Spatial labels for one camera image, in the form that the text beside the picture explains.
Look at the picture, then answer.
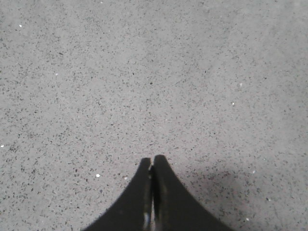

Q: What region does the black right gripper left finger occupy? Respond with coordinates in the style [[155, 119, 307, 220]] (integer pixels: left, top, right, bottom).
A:
[[85, 158, 152, 231]]

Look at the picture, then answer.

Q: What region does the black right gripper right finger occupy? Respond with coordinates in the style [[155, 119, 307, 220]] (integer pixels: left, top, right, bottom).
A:
[[152, 155, 232, 231]]

